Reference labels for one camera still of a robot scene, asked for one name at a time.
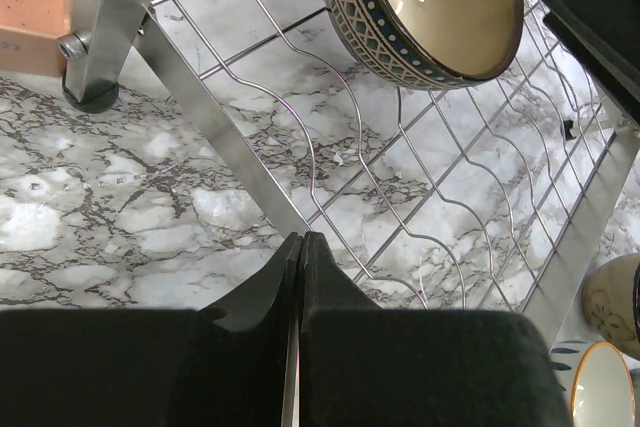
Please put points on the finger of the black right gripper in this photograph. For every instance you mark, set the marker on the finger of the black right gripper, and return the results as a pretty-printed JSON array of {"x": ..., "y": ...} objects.
[{"x": 603, "y": 35}]

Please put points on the steel wire dish rack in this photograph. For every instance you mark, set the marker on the steel wire dish rack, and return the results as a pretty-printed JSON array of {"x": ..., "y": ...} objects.
[{"x": 498, "y": 196}]

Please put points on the white bowl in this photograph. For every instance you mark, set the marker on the white bowl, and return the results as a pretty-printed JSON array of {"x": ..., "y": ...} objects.
[{"x": 602, "y": 393}]

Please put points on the beige speckled bowl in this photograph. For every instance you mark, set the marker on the beige speckled bowl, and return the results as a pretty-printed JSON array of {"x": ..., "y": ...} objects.
[{"x": 610, "y": 302}]

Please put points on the peach plastic file organizer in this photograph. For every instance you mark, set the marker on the peach plastic file organizer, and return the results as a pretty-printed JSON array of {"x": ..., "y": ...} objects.
[{"x": 30, "y": 30}]

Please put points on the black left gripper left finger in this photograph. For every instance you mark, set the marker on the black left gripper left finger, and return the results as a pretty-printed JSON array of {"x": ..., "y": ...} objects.
[{"x": 226, "y": 364}]

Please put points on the dark patterned cream-inside bowl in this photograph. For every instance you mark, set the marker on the dark patterned cream-inside bowl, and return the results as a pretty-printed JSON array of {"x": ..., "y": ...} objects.
[{"x": 431, "y": 44}]

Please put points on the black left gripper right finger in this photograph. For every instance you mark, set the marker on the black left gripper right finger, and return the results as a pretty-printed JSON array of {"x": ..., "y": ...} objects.
[{"x": 363, "y": 365}]

